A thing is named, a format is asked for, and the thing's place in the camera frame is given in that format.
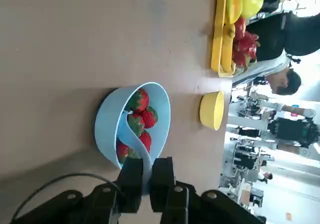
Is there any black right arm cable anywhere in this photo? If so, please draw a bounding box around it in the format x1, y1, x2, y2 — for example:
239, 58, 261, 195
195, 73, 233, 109
9, 172, 126, 222

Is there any light blue bowl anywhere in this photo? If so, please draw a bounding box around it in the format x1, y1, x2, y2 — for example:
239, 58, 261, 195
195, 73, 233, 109
94, 81, 172, 170

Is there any light blue plastic spoon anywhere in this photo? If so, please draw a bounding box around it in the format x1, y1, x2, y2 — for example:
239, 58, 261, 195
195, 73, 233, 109
116, 110, 153, 194

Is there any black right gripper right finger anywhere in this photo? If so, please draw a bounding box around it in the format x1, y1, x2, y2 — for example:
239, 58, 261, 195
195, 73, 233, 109
149, 156, 266, 224

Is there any red apple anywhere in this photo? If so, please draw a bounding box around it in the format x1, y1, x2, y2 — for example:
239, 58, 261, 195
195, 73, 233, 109
233, 17, 247, 39

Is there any red dragon fruit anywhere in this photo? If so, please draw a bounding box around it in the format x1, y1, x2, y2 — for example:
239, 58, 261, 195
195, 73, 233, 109
231, 31, 261, 71

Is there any yellow plastic tray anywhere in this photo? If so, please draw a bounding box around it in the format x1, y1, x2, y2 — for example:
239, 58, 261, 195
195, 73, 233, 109
210, 0, 237, 79

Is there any yellow-green starfruit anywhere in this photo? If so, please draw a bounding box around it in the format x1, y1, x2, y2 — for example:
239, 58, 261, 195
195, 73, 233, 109
226, 0, 244, 25

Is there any yellow banana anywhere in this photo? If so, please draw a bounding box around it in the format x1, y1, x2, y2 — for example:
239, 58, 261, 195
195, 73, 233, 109
219, 23, 236, 74

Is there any red toy strawberry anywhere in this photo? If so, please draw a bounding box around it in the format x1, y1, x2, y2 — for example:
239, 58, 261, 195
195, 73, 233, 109
128, 88, 150, 112
138, 130, 153, 153
141, 106, 159, 129
127, 112, 146, 137
116, 141, 141, 165

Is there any yellow bowl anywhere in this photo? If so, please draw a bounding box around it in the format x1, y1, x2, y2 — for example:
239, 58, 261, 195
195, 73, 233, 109
199, 90, 225, 131

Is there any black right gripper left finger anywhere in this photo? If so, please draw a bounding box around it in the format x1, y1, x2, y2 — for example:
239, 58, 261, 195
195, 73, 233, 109
11, 156, 145, 224

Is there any distant small person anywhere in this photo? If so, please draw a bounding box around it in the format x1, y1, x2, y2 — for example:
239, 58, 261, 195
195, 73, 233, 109
259, 171, 275, 185

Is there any black machine with green light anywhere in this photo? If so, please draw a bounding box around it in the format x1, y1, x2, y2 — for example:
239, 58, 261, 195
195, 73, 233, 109
268, 116, 320, 150

